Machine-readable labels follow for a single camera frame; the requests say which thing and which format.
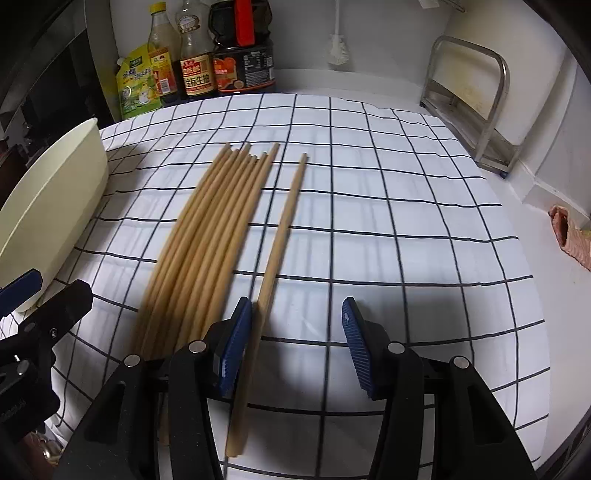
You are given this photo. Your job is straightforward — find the yellow cap seasoning bottle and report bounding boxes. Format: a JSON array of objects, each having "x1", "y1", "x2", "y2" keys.
[{"x1": 148, "y1": 2, "x2": 183, "y2": 108}]

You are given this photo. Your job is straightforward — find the clear soy sauce bottle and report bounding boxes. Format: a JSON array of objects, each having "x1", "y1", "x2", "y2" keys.
[{"x1": 177, "y1": 0, "x2": 218, "y2": 99}]

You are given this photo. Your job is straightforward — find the white plastic basin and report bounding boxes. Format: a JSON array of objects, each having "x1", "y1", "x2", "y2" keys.
[{"x1": 0, "y1": 117, "x2": 110, "y2": 315}]

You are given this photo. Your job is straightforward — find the metal rack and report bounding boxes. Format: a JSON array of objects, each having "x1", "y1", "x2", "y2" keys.
[{"x1": 421, "y1": 36, "x2": 520, "y2": 176}]

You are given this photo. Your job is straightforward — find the pile of wooden chopsticks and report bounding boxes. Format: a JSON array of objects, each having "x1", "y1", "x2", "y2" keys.
[{"x1": 131, "y1": 142, "x2": 281, "y2": 445}]

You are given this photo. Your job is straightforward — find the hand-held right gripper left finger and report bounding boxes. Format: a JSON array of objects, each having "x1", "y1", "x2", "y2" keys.
[{"x1": 58, "y1": 296, "x2": 254, "y2": 480}]

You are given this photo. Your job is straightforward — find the wooden chopstick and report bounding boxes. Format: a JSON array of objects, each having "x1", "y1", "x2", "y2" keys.
[{"x1": 225, "y1": 153, "x2": 309, "y2": 457}]

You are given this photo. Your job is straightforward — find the white black checkered cloth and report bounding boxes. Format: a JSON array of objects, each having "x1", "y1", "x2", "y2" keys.
[{"x1": 0, "y1": 92, "x2": 552, "y2": 480}]

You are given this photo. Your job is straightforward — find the pink cloth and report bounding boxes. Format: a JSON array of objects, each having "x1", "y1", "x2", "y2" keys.
[{"x1": 549, "y1": 205, "x2": 591, "y2": 271}]

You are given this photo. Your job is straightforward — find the black kitchen appliance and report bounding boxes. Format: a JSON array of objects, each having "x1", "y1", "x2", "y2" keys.
[{"x1": 0, "y1": 0, "x2": 122, "y2": 160}]

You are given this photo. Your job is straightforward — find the yellow green seasoning pouch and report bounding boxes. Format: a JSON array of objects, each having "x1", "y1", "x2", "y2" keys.
[{"x1": 115, "y1": 45, "x2": 163, "y2": 121}]

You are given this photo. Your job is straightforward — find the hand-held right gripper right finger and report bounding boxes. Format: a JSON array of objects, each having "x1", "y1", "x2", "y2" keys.
[{"x1": 342, "y1": 296, "x2": 539, "y2": 480}]

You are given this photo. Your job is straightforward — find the large dark soy sauce bottle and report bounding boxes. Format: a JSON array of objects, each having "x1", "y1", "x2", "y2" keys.
[{"x1": 209, "y1": 0, "x2": 276, "y2": 95}]

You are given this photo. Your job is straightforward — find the white hanging brush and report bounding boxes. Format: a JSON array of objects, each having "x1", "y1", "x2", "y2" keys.
[{"x1": 327, "y1": 0, "x2": 350, "y2": 71}]

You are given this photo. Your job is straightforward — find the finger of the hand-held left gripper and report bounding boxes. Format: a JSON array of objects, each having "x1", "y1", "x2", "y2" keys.
[
  {"x1": 14, "y1": 279, "x2": 94, "y2": 370},
  {"x1": 0, "y1": 269, "x2": 43, "y2": 319}
]

